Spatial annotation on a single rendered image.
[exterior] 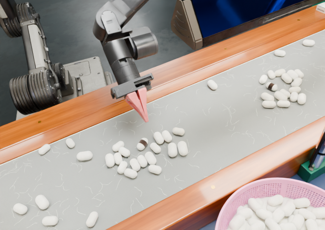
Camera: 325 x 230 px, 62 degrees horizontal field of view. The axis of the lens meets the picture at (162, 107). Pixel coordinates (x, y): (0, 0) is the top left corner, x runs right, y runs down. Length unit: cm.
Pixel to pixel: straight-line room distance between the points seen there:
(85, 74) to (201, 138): 91
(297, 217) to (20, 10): 102
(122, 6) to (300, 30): 64
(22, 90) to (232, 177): 68
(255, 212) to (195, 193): 13
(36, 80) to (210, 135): 57
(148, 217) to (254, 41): 67
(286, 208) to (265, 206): 4
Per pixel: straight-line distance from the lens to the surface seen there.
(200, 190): 58
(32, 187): 72
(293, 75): 86
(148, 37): 68
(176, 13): 44
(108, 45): 65
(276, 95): 79
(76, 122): 77
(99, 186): 65
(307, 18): 115
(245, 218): 59
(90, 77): 142
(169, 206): 56
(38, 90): 93
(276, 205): 62
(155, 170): 62
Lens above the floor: 127
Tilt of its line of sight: 44 degrees down
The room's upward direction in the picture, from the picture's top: 9 degrees counter-clockwise
